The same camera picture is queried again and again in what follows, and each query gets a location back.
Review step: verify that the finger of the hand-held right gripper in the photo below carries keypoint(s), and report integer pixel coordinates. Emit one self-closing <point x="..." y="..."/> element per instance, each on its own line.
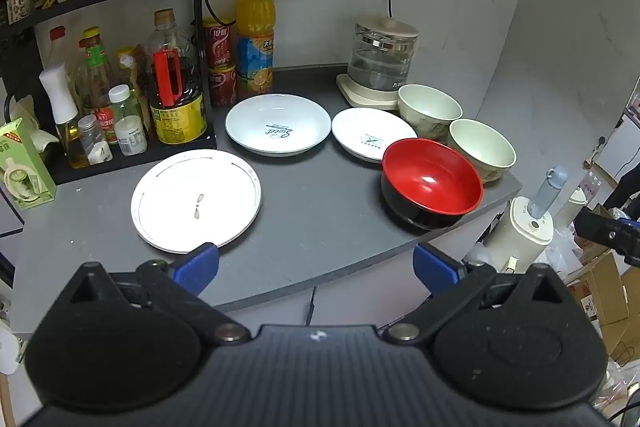
<point x="600" y="228"/>

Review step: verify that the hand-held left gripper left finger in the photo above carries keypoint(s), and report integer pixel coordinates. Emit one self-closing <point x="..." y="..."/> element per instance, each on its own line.
<point x="197" y="268"/>

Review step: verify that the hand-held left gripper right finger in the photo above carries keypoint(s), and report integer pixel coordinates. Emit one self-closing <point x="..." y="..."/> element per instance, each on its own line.
<point x="434" y="268"/>

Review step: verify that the white flower-print plate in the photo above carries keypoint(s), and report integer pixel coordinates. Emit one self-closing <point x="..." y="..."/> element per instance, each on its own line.
<point x="200" y="187"/>

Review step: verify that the red and black bowl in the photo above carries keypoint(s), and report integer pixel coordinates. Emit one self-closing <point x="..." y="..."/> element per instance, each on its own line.
<point x="425" y="187"/>

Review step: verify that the cream bowl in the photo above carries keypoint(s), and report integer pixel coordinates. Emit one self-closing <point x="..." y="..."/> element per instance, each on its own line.
<point x="430" y="107"/>
<point x="480" y="147"/>

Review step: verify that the deep white script-print plate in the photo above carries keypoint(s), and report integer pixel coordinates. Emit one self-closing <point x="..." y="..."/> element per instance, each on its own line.
<point x="260" y="122"/>

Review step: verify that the small white plate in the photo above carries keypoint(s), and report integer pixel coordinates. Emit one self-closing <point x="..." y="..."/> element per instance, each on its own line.
<point x="360" y="127"/>

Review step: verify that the blue-grey bottle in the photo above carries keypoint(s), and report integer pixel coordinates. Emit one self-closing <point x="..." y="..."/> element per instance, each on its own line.
<point x="547" y="192"/>

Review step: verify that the cardboard box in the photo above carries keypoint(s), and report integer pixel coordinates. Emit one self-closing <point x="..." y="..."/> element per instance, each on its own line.
<point x="605" y="292"/>

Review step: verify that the white cylindrical appliance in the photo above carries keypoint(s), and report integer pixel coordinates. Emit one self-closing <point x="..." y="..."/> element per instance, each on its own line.
<point x="515" y="237"/>

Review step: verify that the small glass spice jar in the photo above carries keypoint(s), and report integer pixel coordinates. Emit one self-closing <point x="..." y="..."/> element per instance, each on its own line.
<point x="95" y="142"/>

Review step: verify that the red drink can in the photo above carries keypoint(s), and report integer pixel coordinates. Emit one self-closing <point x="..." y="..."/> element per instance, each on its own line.
<point x="223" y="87"/>
<point x="218" y="44"/>

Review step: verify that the white-capped green bottle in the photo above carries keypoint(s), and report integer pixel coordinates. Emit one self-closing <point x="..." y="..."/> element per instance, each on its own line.
<point x="122" y="99"/>

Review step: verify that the cream kettle base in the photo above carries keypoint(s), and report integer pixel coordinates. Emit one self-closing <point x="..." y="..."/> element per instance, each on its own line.
<point x="356" y="96"/>

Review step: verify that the green carton box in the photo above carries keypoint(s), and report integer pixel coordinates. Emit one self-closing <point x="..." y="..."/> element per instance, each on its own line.
<point x="25" y="167"/>

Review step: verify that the glass kettle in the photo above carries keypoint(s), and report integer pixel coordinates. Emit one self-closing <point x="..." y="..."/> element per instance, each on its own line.
<point x="380" y="57"/>

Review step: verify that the white-top oil spray bottle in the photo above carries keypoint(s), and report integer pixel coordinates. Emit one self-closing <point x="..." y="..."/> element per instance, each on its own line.
<point x="57" y="97"/>

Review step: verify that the white crumpled tissue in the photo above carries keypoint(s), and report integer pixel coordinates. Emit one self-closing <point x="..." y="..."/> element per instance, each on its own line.
<point x="30" y="122"/>

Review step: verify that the red-capped dark sauce bottle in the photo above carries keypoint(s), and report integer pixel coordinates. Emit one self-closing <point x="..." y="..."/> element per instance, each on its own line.
<point x="81" y="77"/>

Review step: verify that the orange juice bottle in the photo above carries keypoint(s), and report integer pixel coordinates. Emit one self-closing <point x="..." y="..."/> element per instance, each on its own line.
<point x="255" y="47"/>

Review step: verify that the red-capped clear bottle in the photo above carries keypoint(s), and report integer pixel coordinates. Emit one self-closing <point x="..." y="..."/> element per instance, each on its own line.
<point x="57" y="44"/>

